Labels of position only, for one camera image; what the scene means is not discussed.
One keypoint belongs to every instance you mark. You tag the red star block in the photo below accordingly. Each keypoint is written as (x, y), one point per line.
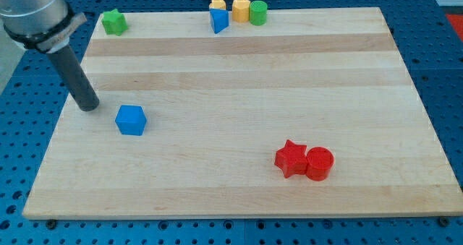
(291, 159)

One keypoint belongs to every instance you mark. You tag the yellow heart block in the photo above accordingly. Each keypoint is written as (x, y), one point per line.
(217, 4)

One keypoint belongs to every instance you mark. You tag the green star block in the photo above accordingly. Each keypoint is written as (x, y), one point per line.
(114, 22)

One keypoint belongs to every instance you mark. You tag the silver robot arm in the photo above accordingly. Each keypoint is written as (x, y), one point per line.
(43, 25)

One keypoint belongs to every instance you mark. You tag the blue triangle block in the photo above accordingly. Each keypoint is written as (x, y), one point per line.
(219, 19)

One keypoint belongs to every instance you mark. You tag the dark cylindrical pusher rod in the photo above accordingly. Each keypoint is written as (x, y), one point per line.
(68, 67)

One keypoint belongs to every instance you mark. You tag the green cylinder block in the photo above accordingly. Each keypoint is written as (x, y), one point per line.
(258, 13)

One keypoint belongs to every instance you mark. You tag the red cylinder block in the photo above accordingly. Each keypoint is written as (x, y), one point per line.
(320, 160)

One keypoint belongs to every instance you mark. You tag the light wooden board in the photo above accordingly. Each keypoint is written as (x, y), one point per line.
(219, 106)

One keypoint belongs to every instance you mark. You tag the blue cube block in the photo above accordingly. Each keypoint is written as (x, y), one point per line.
(131, 120)

